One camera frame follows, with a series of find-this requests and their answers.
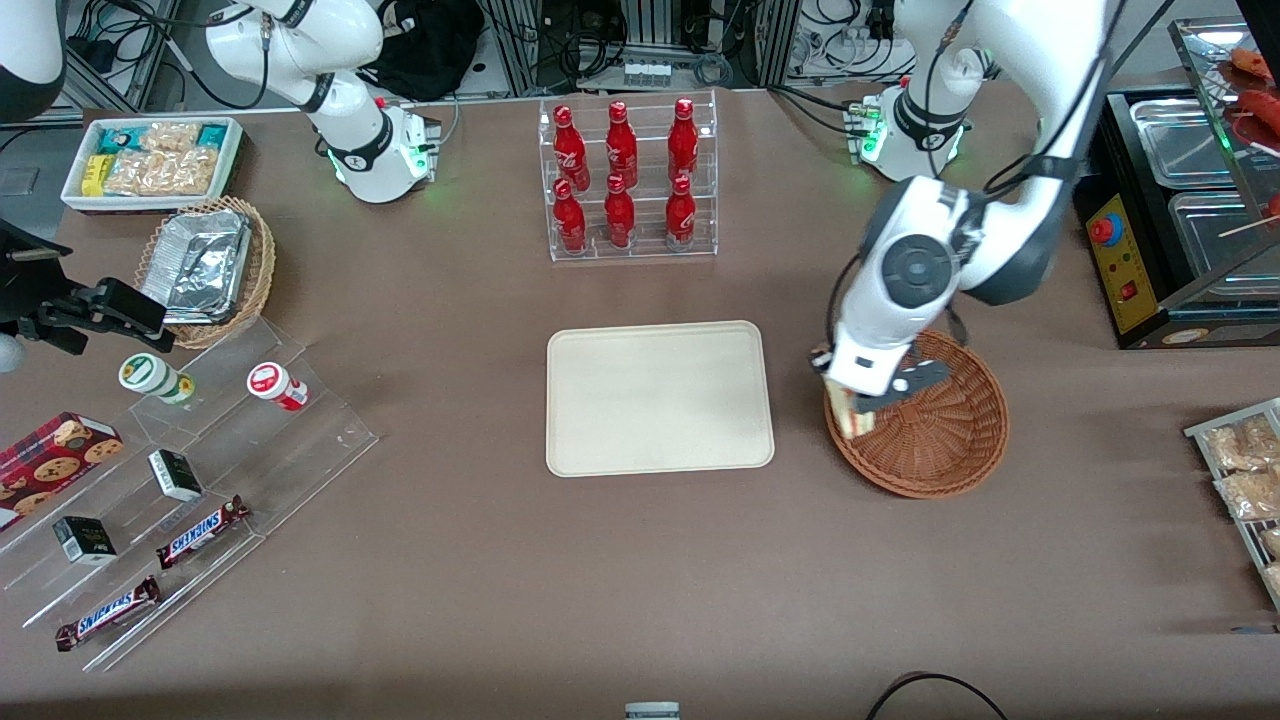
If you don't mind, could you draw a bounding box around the metal wire rack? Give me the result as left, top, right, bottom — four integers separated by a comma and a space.
1184, 397, 1280, 613

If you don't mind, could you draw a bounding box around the green lid cup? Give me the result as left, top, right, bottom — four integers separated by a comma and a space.
118, 353, 196, 406

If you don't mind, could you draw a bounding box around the clear acrylic stepped display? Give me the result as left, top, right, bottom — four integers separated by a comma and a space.
0, 315, 380, 674

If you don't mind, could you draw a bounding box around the Snickers chocolate bar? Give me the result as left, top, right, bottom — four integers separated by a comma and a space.
155, 495, 251, 571
54, 575, 163, 653

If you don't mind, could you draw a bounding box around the small black box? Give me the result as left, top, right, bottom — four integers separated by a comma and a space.
148, 449, 205, 503
52, 516, 118, 566

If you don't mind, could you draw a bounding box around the light wicker basket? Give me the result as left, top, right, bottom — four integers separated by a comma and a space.
134, 195, 277, 351

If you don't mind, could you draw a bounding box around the silver foil container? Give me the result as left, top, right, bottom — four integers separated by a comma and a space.
140, 208, 253, 326

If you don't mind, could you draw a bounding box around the black bag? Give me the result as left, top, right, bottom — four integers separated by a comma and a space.
362, 0, 487, 103

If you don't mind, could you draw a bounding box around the red cola bottle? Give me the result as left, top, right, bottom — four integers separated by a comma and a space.
552, 178, 589, 254
667, 97, 701, 184
665, 175, 698, 251
553, 105, 592, 193
604, 174, 638, 250
605, 100, 640, 189

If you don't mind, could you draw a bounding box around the white rectangular snack bin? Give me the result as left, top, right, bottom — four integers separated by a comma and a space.
61, 116, 245, 215

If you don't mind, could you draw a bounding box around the red lid cup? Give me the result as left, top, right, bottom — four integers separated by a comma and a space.
247, 362, 310, 413

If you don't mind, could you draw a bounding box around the clear acrylic bottle rack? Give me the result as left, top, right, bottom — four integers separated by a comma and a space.
538, 90, 719, 263

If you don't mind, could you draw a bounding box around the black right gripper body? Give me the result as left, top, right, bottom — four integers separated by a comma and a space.
0, 218, 75, 326

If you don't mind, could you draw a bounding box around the black hot dog roller machine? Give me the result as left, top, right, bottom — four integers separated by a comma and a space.
1073, 17, 1280, 351

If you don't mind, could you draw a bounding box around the clear rice cracker packet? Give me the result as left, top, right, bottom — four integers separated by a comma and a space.
140, 121, 204, 154
103, 148, 221, 198

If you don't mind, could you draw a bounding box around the red cookie box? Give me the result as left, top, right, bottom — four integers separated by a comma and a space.
0, 411, 126, 533

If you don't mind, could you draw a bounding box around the black cable loop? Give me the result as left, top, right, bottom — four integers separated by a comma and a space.
864, 672, 1011, 720

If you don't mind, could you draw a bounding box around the beige rectangular tray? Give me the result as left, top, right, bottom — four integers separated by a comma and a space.
545, 320, 776, 479

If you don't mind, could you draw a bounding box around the brown round wicker basket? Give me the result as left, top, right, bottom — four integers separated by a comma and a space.
823, 328, 1010, 499

